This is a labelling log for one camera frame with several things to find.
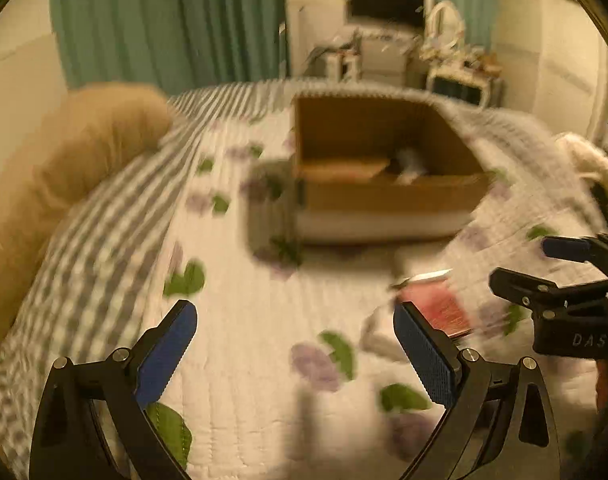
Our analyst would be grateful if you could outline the floral checked quilt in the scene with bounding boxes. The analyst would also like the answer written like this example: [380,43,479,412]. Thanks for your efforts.
[0,77,608,480]

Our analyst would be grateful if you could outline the white cabinet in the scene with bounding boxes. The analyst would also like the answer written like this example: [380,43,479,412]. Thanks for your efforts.
[359,30,421,87]

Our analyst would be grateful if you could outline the cream plush cloth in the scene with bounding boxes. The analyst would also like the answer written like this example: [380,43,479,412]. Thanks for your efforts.
[555,131,608,187]

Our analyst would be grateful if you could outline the brown cardboard box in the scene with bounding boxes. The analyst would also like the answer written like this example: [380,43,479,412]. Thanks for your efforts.
[290,91,494,246]

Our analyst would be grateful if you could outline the wide green curtain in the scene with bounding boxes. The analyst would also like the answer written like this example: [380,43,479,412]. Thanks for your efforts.
[50,0,291,92]

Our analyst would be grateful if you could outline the red book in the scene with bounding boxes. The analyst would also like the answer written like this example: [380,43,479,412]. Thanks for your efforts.
[398,280,476,341]

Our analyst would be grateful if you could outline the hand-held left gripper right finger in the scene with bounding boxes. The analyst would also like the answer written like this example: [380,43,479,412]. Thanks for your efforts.
[393,302,561,480]

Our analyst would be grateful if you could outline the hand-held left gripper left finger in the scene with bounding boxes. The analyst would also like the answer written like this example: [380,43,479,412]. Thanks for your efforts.
[31,300,199,480]

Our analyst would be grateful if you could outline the white grey item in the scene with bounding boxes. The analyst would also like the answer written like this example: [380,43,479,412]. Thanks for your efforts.
[386,147,432,183]

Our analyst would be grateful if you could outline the white flat item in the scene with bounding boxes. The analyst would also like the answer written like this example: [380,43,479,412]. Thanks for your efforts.
[406,269,455,285]

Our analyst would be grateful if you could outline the white vanity table with mirror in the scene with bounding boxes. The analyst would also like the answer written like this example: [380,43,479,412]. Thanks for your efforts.
[420,1,506,108]

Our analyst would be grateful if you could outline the cream wardrobe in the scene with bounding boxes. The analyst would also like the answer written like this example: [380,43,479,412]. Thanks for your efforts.
[493,0,608,143]

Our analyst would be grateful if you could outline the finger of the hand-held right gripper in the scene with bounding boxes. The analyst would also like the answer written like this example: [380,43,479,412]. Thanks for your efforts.
[542,233,608,282]
[489,267,608,322]

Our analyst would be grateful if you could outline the black television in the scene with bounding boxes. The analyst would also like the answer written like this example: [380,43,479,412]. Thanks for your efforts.
[345,0,428,29]

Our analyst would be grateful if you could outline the tan pillow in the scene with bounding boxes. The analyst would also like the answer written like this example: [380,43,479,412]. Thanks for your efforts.
[0,82,175,361]

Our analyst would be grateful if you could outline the small white stand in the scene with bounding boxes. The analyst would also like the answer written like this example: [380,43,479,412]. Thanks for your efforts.
[309,35,363,82]

